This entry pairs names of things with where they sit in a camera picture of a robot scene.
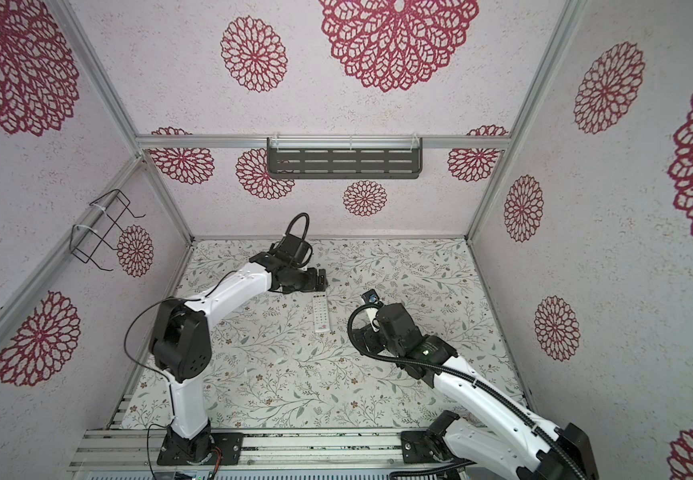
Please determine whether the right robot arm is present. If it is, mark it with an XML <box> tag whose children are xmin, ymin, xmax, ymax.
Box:
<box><xmin>346</xmin><ymin>302</ymin><xmax>600</xmax><ymax>479</ymax></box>

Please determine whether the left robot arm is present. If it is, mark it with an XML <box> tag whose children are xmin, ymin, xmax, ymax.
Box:
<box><xmin>150</xmin><ymin>233</ymin><xmax>328</xmax><ymax>465</ymax></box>

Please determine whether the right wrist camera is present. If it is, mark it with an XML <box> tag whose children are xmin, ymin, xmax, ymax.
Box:
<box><xmin>361</xmin><ymin>289</ymin><xmax>384</xmax><ymax>331</ymax></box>

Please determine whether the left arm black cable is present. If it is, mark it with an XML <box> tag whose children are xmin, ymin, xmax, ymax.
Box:
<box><xmin>284</xmin><ymin>212</ymin><xmax>312</xmax><ymax>268</ymax></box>

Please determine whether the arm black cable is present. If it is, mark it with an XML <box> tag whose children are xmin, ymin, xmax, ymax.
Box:
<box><xmin>346</xmin><ymin>304</ymin><xmax>591</xmax><ymax>480</ymax></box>
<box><xmin>284</xmin><ymin>212</ymin><xmax>312</xmax><ymax>268</ymax></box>

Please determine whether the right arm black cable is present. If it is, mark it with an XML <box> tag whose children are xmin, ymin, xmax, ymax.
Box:
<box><xmin>346</xmin><ymin>304</ymin><xmax>591</xmax><ymax>480</ymax></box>

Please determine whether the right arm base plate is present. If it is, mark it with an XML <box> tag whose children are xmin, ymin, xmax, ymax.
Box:
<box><xmin>400</xmin><ymin>430</ymin><xmax>477</xmax><ymax>465</ymax></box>

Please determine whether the grey wall shelf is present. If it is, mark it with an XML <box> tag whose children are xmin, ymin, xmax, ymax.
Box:
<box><xmin>266</xmin><ymin>137</ymin><xmax>424</xmax><ymax>180</ymax></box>

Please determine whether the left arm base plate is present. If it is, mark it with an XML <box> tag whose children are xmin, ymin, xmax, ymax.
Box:
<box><xmin>156</xmin><ymin>433</ymin><xmax>244</xmax><ymax>466</ymax></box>

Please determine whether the black wire wall rack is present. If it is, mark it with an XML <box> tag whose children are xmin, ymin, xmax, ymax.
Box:
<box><xmin>68</xmin><ymin>189</ymin><xmax>146</xmax><ymax>272</ymax></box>

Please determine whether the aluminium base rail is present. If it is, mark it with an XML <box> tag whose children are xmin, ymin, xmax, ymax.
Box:
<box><xmin>66</xmin><ymin>428</ymin><xmax>405</xmax><ymax>475</ymax></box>

